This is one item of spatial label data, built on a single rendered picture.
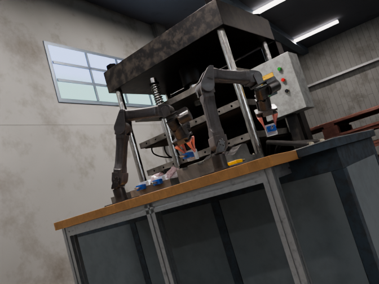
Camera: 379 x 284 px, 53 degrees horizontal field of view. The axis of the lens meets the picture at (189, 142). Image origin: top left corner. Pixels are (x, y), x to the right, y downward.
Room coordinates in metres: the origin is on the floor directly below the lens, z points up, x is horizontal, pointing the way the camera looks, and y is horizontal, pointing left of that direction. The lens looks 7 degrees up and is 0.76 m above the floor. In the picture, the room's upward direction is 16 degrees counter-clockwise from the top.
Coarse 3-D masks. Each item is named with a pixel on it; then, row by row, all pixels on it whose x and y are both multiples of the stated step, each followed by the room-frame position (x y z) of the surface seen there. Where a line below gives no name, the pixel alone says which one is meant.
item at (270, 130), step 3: (273, 123) 1.82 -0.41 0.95; (267, 126) 1.79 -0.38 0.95; (270, 126) 1.79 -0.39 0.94; (273, 126) 1.74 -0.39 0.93; (267, 129) 1.79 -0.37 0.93; (270, 129) 1.79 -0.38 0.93; (273, 129) 1.78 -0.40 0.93; (276, 129) 1.78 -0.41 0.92; (267, 132) 1.81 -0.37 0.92; (270, 132) 1.83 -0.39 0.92; (273, 132) 1.82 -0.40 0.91; (276, 132) 1.82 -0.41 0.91; (267, 135) 1.83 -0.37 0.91; (270, 135) 1.83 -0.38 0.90
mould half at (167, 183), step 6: (174, 174) 2.24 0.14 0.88; (168, 180) 2.08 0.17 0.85; (174, 180) 2.13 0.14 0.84; (150, 186) 2.12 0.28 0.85; (156, 186) 2.11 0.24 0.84; (162, 186) 2.10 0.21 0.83; (168, 186) 2.09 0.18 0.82; (132, 192) 2.16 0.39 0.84; (138, 192) 2.15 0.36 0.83; (144, 192) 2.14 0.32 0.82; (150, 192) 2.13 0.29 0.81
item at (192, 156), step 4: (188, 152) 1.89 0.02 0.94; (192, 152) 1.92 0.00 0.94; (196, 152) 1.94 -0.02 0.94; (180, 156) 1.85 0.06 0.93; (184, 156) 1.88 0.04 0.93; (188, 156) 1.89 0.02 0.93; (192, 156) 1.91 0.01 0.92; (196, 156) 1.93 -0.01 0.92; (188, 160) 1.94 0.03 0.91; (192, 160) 1.94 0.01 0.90
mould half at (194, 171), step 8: (240, 144) 2.19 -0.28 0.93; (232, 152) 2.14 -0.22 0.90; (240, 152) 2.15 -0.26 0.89; (248, 152) 2.22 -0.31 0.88; (208, 160) 1.95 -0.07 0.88; (232, 160) 2.07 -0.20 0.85; (248, 160) 2.20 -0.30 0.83; (192, 168) 2.02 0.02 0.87; (200, 168) 1.99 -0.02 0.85; (208, 168) 1.96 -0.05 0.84; (184, 176) 2.06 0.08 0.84; (192, 176) 2.03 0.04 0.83
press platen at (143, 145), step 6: (234, 102) 2.72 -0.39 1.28; (252, 102) 2.81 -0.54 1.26; (222, 108) 2.79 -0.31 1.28; (228, 108) 2.76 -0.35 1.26; (234, 108) 2.73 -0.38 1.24; (192, 120) 2.96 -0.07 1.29; (198, 120) 2.93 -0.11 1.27; (204, 120) 2.90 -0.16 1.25; (192, 126) 2.97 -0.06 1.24; (156, 138) 3.22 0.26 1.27; (162, 138) 3.18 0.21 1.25; (144, 144) 3.31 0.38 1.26; (150, 144) 3.27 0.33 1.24
